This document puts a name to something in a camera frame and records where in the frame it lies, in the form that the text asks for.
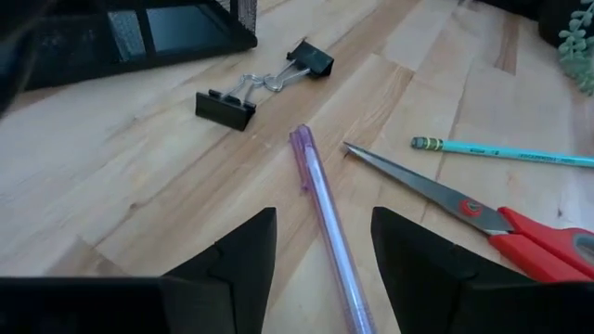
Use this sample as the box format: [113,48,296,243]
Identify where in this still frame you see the red handled scissors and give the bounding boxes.
[342,141,594,285]

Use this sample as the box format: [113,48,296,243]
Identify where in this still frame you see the black mesh desk organizer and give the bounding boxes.
[0,0,259,115]

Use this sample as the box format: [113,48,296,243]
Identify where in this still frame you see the black binder clip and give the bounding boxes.
[263,39,336,93]
[194,72,258,133]

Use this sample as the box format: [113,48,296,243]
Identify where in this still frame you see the small green potted plant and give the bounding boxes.
[537,0,594,97]

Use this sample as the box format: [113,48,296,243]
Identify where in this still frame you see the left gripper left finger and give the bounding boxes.
[0,207,278,334]

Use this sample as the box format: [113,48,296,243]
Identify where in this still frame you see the purple translucent pen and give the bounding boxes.
[288,123,378,334]

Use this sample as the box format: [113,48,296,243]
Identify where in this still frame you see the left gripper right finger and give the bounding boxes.
[370,207,594,334]

